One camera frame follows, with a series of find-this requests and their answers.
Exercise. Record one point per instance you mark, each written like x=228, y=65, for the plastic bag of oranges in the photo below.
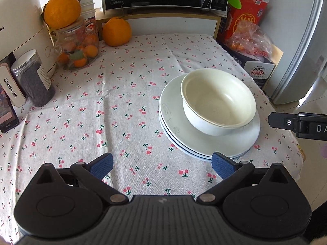
x=247, y=39

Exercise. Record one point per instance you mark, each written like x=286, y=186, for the white air fryer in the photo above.
x=23, y=25

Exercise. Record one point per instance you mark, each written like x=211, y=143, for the white wooden shelf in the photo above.
x=173, y=25

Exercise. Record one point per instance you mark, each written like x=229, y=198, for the red printed paper cup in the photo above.
x=90, y=15

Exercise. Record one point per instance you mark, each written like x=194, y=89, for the blue and white carton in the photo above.
x=258, y=71

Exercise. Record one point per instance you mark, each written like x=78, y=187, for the large blue patterned plate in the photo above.
x=173, y=117

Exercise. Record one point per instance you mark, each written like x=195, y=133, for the large orange with leaves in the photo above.
x=61, y=9

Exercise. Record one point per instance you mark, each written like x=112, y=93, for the glass jar with wooden lid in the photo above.
x=74, y=34

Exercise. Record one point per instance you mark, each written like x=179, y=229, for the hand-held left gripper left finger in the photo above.
x=102, y=166

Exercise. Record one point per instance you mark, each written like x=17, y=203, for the green rimmed paper cup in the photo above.
x=89, y=2

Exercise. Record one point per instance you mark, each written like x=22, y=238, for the orange with stem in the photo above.
x=117, y=32

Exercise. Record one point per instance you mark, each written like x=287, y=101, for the black smartphone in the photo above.
x=6, y=112

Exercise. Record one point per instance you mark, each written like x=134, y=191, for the red cardboard box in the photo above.
x=247, y=10

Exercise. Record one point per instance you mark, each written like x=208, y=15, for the cherry print tablecloth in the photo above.
x=115, y=102

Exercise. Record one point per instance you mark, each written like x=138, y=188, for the plastic jar with dark contents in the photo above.
x=33, y=81

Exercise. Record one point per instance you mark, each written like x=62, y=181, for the deep cream bowl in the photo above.
x=217, y=94

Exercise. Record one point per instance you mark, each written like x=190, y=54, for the white oblong device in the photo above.
x=12, y=86

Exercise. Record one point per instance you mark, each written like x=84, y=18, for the grey refrigerator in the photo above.
x=304, y=43

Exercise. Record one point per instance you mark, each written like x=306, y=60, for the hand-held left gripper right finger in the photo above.
x=222, y=166

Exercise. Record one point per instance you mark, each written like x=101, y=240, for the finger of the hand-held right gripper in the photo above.
x=281, y=120

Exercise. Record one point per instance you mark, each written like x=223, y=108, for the pile of small tangerines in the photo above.
x=81, y=53

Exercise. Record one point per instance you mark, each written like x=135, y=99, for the yellow rimmed paper cup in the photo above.
x=89, y=6

